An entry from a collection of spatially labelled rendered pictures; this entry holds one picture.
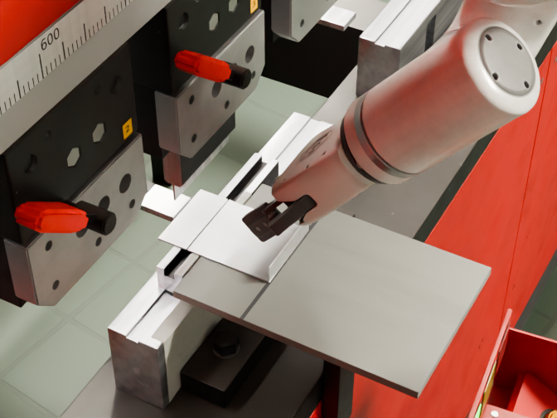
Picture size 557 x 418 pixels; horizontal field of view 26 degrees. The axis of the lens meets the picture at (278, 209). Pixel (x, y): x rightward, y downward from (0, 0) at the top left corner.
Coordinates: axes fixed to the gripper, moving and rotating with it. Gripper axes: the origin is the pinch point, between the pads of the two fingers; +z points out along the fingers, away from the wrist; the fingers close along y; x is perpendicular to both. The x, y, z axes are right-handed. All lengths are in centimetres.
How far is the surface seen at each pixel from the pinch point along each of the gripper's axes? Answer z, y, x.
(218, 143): 1.6, -1.0, -8.1
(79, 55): -20.0, 21.5, -22.4
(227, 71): -16.1, 8.3, -13.8
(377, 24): 14.0, -45.5, -1.8
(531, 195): 39, -76, 41
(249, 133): 129, -120, 12
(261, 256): 5.6, 1.6, 3.3
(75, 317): 130, -51, 10
